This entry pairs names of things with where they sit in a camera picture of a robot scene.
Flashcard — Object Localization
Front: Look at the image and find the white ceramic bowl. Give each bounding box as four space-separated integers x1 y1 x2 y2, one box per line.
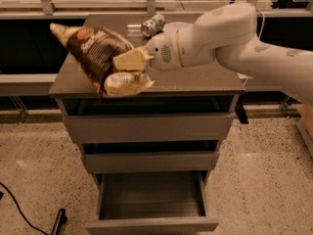
163 22 191 33

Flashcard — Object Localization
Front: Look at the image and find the grey top drawer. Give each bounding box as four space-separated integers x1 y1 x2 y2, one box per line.
62 96 238 145

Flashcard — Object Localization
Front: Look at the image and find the grey drawer cabinet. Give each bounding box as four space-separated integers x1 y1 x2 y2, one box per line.
48 12 246 235

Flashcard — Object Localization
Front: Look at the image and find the silver soda can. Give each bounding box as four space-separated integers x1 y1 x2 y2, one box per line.
141 14 166 38

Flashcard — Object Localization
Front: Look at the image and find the brown chip bag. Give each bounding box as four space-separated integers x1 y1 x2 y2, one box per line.
50 23 155 98

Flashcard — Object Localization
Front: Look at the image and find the grey bottom drawer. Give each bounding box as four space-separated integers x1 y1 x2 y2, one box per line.
85 171 218 235

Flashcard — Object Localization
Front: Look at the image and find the black floor cable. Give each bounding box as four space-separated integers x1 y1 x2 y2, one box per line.
0 181 51 235

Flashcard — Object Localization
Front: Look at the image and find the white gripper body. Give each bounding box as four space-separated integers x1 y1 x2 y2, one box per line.
146 30 183 71

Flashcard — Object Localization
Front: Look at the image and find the metal railing frame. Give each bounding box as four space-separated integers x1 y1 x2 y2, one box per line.
0 0 313 18

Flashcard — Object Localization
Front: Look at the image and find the grey middle drawer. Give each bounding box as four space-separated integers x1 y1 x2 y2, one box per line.
81 141 219 174

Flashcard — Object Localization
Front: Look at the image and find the black floor device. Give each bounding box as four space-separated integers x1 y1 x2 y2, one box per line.
51 209 67 235

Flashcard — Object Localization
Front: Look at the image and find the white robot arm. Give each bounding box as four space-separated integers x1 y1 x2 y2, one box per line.
113 3 313 105

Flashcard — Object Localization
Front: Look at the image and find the grey drawer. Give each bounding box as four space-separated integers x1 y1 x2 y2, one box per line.
62 96 238 145
81 141 219 174
85 171 218 235

